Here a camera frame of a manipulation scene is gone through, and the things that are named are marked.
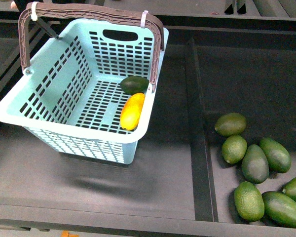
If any yellow mango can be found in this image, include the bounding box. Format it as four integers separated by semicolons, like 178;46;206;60
120;92;146;131

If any light blue plastic basket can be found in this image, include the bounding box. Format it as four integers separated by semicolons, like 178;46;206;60
0;19;157;164

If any brown basket handle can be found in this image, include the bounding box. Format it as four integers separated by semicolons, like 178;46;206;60
18;2;165;86

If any white zip tie right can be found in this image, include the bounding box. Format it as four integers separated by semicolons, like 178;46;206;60
140;10;148;29

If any white zip tie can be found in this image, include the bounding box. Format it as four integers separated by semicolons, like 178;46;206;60
140;10;148;29
31;1;39;21

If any white zip tie left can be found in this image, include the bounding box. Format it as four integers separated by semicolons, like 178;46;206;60
31;1;39;21

